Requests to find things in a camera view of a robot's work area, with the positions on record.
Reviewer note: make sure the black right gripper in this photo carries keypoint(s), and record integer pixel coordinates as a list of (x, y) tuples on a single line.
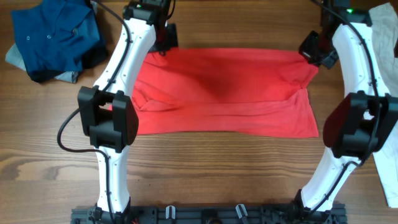
[(305, 51)]

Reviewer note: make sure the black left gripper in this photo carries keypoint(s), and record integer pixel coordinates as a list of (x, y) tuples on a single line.
[(172, 41)]

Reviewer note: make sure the red t-shirt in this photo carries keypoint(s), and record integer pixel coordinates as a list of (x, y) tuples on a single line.
[(252, 91)]

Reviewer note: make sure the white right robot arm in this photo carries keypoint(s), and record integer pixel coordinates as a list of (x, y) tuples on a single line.
[(361, 124)]

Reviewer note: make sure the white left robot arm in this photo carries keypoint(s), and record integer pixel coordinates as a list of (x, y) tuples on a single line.
[(107, 114)]

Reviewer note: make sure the black folded garment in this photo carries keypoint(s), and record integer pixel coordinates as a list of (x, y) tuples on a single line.
[(93, 56)]

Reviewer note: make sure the blue folded shirt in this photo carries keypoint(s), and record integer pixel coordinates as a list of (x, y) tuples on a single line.
[(56, 34)]

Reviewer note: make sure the grey folded garment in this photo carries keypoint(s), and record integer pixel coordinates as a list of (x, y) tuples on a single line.
[(14, 57)]

